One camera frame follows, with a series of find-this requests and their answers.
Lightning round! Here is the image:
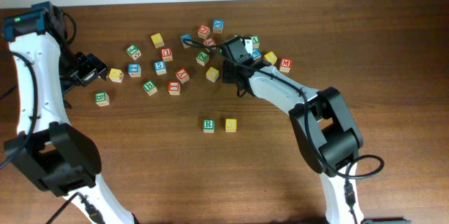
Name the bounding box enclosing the blue X block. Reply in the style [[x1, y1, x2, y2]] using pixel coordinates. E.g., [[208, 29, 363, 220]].
[[213, 19, 224, 34]]

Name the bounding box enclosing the red I block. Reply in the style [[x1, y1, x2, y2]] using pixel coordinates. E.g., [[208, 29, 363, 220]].
[[168, 81, 180, 95]]

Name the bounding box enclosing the yellow W block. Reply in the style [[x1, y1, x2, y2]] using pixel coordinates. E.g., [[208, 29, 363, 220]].
[[108, 68, 124, 83]]

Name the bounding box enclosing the yellow block centre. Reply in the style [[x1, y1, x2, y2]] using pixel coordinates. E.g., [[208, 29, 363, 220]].
[[206, 67, 220, 82]]

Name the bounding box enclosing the blue D block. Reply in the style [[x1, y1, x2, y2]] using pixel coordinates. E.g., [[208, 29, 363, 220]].
[[180, 34, 192, 48]]

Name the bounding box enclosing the green B block left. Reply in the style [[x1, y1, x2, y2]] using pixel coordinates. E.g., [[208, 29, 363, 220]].
[[95, 92, 109, 107]]

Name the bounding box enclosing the green R block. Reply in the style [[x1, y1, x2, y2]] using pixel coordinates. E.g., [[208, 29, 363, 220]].
[[203, 119, 215, 133]]

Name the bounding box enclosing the red K block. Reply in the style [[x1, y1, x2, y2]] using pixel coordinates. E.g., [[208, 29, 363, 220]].
[[175, 68, 190, 84]]

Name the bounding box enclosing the blue 5 block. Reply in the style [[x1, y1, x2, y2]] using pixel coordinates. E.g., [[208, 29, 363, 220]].
[[154, 60, 167, 75]]

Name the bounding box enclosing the green Z block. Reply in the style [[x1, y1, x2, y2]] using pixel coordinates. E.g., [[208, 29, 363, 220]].
[[196, 52, 210, 66]]

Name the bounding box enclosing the yellow block right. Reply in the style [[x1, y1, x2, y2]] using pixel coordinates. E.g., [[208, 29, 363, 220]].
[[264, 51, 278, 65]]

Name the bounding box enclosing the yellow block top left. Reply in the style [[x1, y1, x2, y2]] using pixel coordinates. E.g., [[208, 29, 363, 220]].
[[150, 33, 165, 48]]

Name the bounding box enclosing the green b block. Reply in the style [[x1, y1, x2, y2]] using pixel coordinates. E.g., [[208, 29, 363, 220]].
[[95, 92, 109, 107], [142, 80, 157, 96]]

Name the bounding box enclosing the green J block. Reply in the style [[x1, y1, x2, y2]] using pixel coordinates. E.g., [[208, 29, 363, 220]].
[[126, 44, 142, 60]]

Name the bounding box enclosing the red Y block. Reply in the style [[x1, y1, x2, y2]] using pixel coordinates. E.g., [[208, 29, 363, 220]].
[[203, 37, 217, 49]]

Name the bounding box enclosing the green V block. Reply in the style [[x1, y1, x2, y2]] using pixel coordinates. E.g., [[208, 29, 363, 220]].
[[250, 36, 260, 48]]

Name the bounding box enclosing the red M block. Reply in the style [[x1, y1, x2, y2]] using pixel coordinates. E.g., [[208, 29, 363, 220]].
[[279, 58, 292, 73]]

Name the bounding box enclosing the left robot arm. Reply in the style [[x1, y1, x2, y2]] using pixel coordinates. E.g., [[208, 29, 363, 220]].
[[2, 1, 138, 223]]

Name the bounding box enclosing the red U block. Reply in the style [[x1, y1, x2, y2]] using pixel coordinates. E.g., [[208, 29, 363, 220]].
[[161, 48, 173, 62]]

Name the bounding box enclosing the blue P block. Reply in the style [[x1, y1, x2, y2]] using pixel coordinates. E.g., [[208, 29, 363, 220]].
[[252, 48, 262, 60]]

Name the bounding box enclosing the green B block centre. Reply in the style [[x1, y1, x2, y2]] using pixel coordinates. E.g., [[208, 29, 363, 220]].
[[142, 80, 157, 96]]

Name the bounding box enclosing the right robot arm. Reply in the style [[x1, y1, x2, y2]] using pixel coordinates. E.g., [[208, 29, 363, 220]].
[[219, 36, 364, 223]]

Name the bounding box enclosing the red C block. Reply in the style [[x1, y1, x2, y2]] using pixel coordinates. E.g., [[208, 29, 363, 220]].
[[197, 25, 210, 39]]

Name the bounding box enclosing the yellow S block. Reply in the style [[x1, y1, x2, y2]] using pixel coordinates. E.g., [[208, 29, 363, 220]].
[[225, 118, 237, 133]]

